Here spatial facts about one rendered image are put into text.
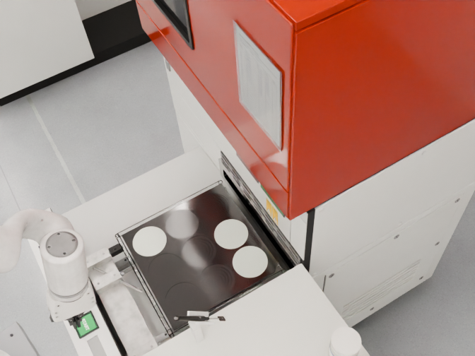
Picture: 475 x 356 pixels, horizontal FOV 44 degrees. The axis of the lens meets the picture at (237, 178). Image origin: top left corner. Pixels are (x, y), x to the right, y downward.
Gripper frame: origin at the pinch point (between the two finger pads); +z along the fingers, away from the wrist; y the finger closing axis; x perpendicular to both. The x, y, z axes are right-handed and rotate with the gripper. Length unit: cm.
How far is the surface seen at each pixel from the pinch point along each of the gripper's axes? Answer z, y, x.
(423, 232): 22, -115, 10
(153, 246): 15.6, -30.2, -19.8
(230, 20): -66, -40, -11
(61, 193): 108, -31, -123
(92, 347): 15.6, -3.0, 1.4
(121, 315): 21.1, -13.9, -6.3
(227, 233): 11, -50, -12
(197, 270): 14.0, -37.2, -5.9
